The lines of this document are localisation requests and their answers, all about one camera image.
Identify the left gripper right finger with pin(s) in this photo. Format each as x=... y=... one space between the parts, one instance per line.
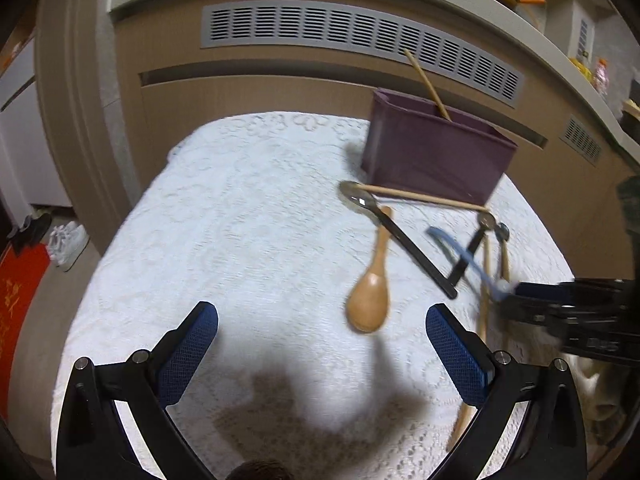
x=551 y=440

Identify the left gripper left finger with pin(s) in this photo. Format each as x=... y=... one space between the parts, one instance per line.
x=92 y=441

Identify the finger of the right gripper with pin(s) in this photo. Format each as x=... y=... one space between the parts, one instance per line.
x=555 y=289
x=535 y=312

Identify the blue grey plastic spoon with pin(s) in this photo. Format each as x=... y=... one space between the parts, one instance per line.
x=444 y=237

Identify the wooden chopstick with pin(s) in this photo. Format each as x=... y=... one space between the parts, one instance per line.
x=428 y=85
x=505 y=274
x=420 y=197
x=466 y=412

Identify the black handled steel spoon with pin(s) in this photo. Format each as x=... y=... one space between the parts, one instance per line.
x=486 y=222
x=365 y=200

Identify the wooden rice spoon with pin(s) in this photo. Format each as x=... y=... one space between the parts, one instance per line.
x=368 y=304

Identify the white plastic spoon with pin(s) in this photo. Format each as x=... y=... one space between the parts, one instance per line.
x=501 y=288

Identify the small black metal spoon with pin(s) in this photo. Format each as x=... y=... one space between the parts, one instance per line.
x=502 y=232

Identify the right hand in knit glove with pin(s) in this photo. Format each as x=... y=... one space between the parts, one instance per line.
x=628 y=194

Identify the left hand in knit glove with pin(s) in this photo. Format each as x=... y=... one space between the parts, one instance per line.
x=260 y=470

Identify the small grey vent grille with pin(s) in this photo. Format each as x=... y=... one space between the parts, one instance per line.
x=577 y=137

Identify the red door mat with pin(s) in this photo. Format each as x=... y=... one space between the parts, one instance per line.
x=20 y=277

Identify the white sneakers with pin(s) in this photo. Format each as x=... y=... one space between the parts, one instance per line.
x=66 y=243

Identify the purple utensil holder box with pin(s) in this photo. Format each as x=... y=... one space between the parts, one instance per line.
x=412 y=148

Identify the orange capped bottle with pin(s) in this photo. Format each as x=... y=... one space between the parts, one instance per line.
x=600 y=79

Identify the white lace tablecloth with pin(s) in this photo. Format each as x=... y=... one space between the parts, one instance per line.
x=246 y=214

